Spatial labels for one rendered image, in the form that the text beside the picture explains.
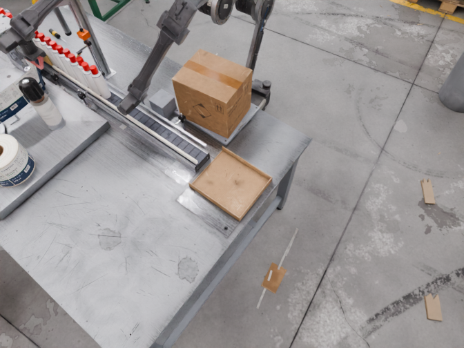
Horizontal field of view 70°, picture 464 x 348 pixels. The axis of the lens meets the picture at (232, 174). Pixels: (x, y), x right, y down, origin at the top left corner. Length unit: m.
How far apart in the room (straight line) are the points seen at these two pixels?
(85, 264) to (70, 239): 0.14
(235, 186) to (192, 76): 0.55
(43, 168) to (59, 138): 0.18
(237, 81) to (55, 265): 1.13
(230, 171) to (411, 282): 1.47
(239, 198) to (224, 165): 0.20
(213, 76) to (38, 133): 0.95
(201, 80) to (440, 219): 1.97
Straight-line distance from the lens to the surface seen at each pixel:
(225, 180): 1.61
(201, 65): 1.68
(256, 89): 2.73
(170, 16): 1.34
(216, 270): 2.08
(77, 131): 1.89
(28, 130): 2.02
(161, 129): 1.76
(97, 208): 1.68
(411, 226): 2.70
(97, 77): 1.87
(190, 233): 1.51
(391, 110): 3.23
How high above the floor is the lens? 2.24
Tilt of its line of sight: 60 degrees down
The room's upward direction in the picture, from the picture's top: 2 degrees counter-clockwise
